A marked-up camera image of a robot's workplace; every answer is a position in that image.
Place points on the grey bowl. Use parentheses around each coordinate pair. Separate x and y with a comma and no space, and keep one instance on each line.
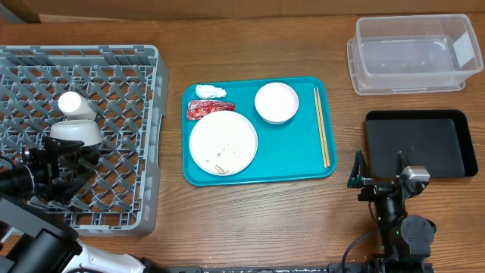
(86,131)

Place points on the large white dirty plate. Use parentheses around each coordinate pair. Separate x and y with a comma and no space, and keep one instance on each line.
(223,143)

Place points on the clear plastic bin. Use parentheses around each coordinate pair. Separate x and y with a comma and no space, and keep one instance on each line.
(413,54)

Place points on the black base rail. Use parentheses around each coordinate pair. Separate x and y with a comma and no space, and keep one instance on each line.
(265,269)

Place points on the red snack wrapper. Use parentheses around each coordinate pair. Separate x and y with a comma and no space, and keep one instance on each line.
(197,109)

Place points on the left wooden chopstick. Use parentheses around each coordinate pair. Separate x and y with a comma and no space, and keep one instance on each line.
(320,126)

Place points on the right wooden chopstick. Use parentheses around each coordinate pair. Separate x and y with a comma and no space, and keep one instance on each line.
(328,157)

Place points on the crumpled white napkin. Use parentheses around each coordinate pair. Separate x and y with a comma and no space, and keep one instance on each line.
(210,92)

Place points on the grey plastic dish rack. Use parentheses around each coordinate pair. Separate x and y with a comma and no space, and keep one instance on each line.
(126,86)

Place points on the white cup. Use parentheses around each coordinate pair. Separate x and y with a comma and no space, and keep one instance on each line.
(75,107)

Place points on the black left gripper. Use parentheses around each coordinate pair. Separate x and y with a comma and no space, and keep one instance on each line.
(59,147)

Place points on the black plastic tray bin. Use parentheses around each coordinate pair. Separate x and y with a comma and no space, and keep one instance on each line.
(439,140)

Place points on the white pink bowl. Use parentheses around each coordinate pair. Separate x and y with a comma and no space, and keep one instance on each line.
(276,102)

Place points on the wooden chopstick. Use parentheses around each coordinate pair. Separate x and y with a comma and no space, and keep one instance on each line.
(320,126)
(328,157)

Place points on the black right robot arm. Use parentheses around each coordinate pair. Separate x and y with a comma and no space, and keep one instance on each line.
(405,239)

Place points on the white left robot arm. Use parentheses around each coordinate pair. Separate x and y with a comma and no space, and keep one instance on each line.
(46,244)

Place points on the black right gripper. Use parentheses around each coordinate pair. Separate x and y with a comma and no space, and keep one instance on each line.
(383,189)

